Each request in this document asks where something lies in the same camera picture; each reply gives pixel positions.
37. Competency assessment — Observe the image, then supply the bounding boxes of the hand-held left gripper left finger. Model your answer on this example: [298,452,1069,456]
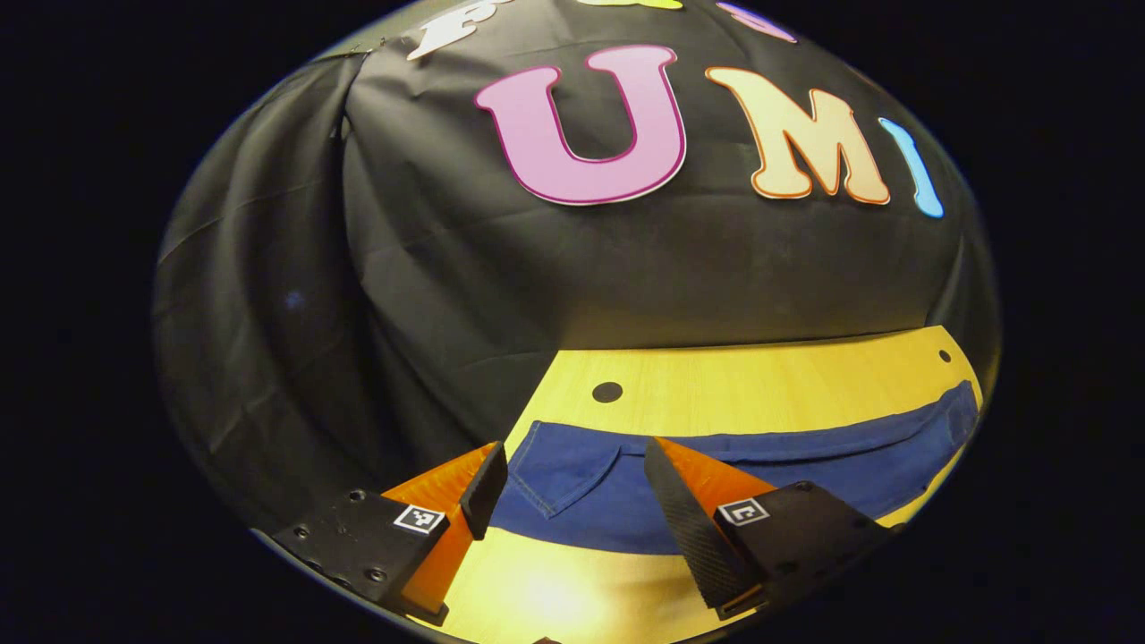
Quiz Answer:
[268,441,509,627]

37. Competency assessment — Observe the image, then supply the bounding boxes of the black backdrop cloth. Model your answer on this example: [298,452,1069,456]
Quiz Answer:
[152,0,998,538]

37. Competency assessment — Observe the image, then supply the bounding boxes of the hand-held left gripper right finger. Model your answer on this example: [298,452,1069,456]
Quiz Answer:
[644,436,895,621]

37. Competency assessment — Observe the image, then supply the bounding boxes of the blue jeans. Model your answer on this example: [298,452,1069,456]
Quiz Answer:
[490,380,980,555]

